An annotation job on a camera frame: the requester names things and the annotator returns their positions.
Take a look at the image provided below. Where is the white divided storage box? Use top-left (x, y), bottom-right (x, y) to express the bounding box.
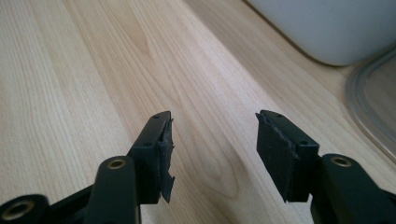
top-left (245, 0), bottom-right (396, 67)

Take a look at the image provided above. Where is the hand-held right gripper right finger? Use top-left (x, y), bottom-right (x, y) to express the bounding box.
top-left (255, 109), bottom-right (321, 203)

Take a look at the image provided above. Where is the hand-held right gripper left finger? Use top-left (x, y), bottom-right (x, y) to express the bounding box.
top-left (126, 110), bottom-right (176, 205)

